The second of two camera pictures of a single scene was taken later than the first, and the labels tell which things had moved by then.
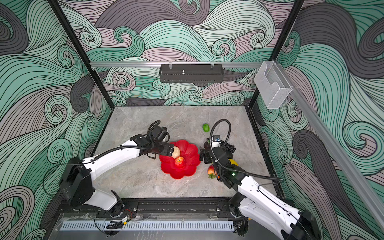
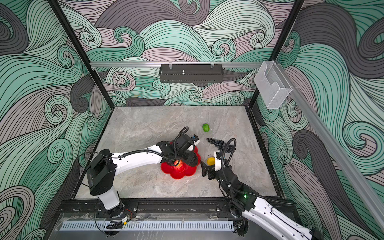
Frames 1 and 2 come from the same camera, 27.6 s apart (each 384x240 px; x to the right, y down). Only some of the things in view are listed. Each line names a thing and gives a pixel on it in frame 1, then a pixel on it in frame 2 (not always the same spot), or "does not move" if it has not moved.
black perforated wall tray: x=191 y=73 does not move
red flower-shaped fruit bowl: x=189 y=153 does not move
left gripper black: x=166 y=151 → x=191 y=158
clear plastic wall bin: x=273 y=86 does not move
